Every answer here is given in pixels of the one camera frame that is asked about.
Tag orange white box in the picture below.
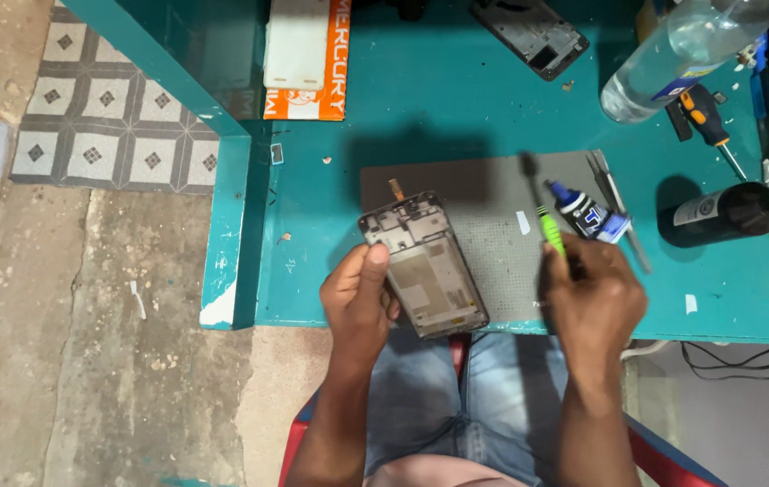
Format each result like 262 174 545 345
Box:
263 0 353 122

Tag orange black screwdriver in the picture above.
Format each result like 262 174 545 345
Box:
678 84 748 182

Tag green handled brush tool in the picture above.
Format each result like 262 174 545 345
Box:
520 152 569 261

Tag patterned floor mat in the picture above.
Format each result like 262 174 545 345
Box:
9 0 220 196

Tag red plastic chair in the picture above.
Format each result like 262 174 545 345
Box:
278 333 730 487

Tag black glass bottle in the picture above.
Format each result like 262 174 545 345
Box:
657 181 769 248

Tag person's pink shirt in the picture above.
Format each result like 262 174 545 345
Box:
366 453 527 487

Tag person's left hand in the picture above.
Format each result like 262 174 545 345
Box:
319 243 402 369

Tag black phone frame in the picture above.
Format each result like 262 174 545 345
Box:
470 0 590 82

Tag grey work mat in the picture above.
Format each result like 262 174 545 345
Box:
359 149 618 326

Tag blue black glue tube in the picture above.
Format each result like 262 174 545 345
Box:
545 179 632 245

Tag clear plastic bottle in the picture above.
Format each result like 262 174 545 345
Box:
600 0 769 124

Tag grey phone frame with screen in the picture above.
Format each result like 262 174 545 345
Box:
357 179 491 340

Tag person's right hand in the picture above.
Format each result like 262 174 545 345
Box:
541 233 649 380

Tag black cables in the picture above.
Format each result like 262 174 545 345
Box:
679 341 769 381

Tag person's blue jeans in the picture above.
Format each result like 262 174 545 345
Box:
364 329 575 487

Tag metal tweezers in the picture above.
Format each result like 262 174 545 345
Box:
585 150 653 275

